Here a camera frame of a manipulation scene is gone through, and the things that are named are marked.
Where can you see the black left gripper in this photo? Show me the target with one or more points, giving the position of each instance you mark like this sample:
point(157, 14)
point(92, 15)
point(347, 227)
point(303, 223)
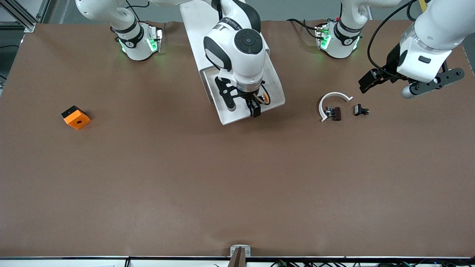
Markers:
point(392, 60)

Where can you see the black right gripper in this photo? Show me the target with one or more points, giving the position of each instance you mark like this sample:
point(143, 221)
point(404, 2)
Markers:
point(254, 106)

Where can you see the orange push button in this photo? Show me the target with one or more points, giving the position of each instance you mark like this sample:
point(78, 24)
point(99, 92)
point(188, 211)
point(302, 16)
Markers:
point(264, 98)

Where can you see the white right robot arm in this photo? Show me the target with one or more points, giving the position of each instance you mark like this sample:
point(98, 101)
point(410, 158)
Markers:
point(237, 55)

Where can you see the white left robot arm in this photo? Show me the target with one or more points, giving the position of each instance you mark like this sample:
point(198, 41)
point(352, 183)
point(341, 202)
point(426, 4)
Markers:
point(430, 33)

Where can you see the white drawer cabinet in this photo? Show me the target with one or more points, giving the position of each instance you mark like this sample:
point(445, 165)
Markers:
point(193, 29)

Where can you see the small black clip part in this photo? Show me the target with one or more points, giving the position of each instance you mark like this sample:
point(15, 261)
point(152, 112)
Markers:
point(358, 109)

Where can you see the brown block with metal clip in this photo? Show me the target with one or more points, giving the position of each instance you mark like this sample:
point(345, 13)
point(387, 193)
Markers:
point(336, 114)

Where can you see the left base connector box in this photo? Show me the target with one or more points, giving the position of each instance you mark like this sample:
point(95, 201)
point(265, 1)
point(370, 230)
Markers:
point(323, 37)

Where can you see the base connector box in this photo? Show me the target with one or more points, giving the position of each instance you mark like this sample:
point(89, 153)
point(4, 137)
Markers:
point(155, 39)
point(323, 37)

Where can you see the brown paper table cover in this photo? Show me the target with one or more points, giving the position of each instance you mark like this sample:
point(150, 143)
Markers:
point(237, 178)

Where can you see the right base connector box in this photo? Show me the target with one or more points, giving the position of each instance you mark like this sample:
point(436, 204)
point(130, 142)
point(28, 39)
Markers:
point(155, 39)

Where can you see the orange box with hole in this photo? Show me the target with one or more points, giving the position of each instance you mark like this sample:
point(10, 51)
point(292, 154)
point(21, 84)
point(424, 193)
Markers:
point(78, 120)

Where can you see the aluminium profile with foot plate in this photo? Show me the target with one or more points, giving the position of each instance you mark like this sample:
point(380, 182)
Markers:
point(29, 26)

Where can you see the grey metal bracket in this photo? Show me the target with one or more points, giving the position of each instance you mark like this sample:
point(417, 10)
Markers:
point(240, 247)

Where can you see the brown wedge post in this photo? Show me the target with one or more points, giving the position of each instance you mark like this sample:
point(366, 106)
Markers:
point(237, 259)

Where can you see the plain aluminium frame post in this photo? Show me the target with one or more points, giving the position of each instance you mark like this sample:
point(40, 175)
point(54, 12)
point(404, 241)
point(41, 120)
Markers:
point(43, 11)

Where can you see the white table edge rail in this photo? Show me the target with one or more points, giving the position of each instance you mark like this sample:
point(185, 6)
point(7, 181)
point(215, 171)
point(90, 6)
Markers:
point(55, 263)

